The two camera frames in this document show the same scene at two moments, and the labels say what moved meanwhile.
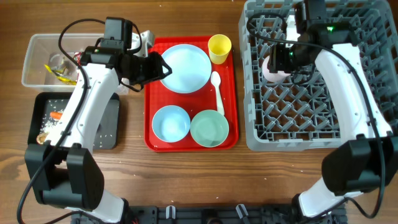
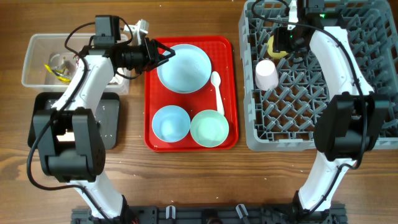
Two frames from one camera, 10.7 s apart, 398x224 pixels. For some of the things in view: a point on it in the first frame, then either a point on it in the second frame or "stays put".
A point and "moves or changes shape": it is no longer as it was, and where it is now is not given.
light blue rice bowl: x=171 y=123 stays put
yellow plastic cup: x=219 y=46 moves or changes shape
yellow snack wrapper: x=59 y=74 stays put
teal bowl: x=209 y=128 stays put
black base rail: x=221 y=214 stays put
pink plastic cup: x=273 y=76 moves or changes shape
